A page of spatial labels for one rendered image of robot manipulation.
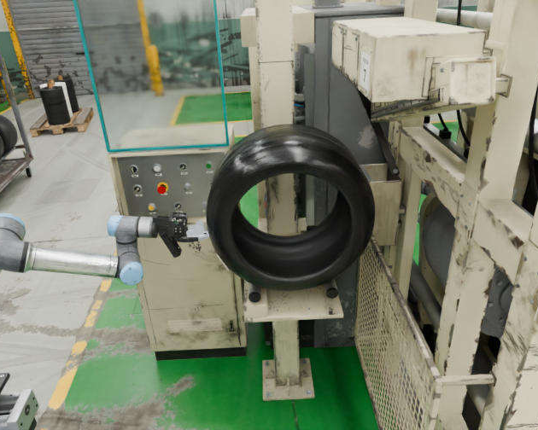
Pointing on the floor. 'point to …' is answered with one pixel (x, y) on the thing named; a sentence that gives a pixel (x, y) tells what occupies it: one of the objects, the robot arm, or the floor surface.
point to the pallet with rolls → (61, 108)
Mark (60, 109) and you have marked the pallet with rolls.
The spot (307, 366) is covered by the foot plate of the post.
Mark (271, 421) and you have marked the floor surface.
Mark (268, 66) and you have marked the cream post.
